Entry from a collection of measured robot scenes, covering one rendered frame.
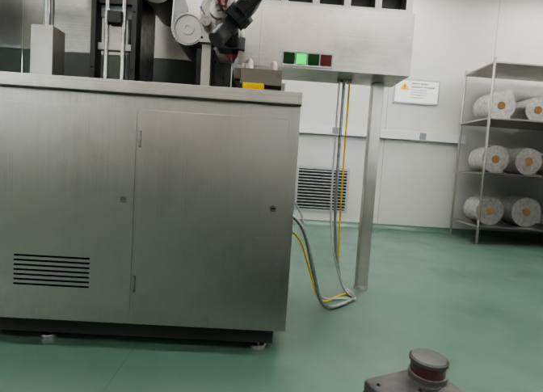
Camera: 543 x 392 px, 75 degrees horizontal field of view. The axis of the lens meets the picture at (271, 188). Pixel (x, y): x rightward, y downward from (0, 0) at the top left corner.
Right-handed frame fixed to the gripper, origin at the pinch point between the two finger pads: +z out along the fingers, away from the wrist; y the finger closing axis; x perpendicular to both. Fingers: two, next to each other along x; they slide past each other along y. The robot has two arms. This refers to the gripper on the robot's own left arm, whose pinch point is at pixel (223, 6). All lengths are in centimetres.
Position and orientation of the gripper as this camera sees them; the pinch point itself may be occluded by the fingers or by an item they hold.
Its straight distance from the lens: 152.2
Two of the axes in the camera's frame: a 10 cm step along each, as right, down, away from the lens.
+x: 0.4, -8.0, 6.0
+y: 10.0, 0.7, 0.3
